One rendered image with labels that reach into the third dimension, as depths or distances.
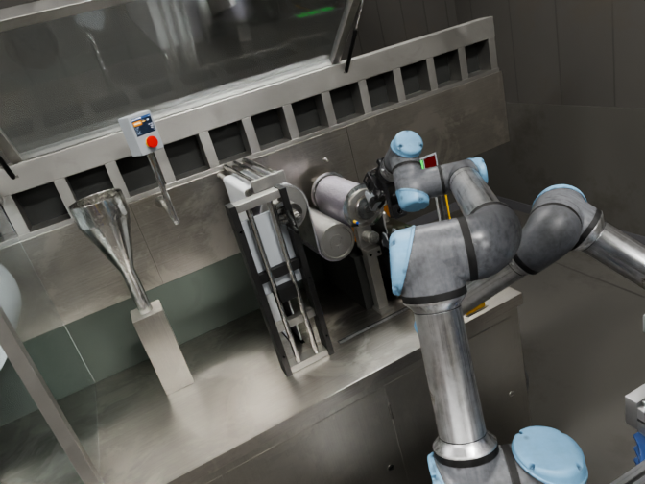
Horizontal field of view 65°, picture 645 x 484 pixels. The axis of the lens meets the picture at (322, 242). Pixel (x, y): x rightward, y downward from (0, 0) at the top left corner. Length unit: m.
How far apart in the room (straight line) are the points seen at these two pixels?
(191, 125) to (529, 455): 1.32
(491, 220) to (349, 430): 0.86
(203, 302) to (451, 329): 1.14
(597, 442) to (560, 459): 1.48
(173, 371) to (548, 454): 1.08
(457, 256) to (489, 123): 1.46
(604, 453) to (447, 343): 1.60
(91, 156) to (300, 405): 0.96
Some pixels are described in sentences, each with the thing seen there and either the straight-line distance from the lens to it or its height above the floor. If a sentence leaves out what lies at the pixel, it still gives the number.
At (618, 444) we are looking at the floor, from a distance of 2.50.
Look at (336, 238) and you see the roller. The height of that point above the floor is 1.19.
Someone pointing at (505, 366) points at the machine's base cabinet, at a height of 0.64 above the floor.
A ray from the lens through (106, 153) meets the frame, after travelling 1.71.
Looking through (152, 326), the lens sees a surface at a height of 1.13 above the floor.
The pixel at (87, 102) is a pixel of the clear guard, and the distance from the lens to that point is 1.60.
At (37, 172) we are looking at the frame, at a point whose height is 1.61.
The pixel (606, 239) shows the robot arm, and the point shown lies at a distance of 1.33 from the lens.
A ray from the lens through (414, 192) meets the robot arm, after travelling 1.25.
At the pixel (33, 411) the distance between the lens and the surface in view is 1.35.
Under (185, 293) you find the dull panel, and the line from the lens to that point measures 1.85.
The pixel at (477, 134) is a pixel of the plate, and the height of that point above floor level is 1.22.
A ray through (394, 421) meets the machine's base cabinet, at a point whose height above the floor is 0.68.
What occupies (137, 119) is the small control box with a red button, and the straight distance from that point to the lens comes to 1.39.
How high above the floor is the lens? 1.80
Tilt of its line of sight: 23 degrees down
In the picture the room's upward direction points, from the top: 16 degrees counter-clockwise
